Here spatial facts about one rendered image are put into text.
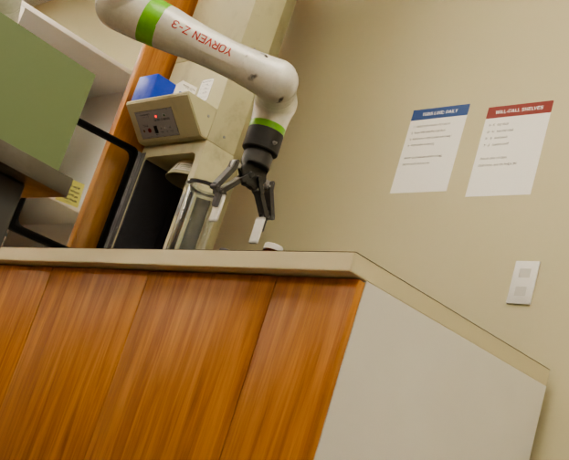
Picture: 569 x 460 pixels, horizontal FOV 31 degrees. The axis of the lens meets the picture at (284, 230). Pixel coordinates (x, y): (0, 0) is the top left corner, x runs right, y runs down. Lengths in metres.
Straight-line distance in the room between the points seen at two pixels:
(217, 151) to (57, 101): 0.98
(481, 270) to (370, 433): 0.83
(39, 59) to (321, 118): 1.47
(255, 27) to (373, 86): 0.43
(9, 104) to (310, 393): 0.81
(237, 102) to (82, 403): 1.09
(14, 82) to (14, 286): 1.00
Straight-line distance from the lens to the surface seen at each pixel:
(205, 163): 3.03
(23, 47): 2.13
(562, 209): 2.66
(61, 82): 2.17
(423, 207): 2.93
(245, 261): 2.16
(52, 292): 2.80
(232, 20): 3.26
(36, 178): 2.05
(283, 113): 2.57
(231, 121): 3.10
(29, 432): 2.64
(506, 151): 2.84
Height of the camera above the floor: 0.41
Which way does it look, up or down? 16 degrees up
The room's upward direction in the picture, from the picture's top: 18 degrees clockwise
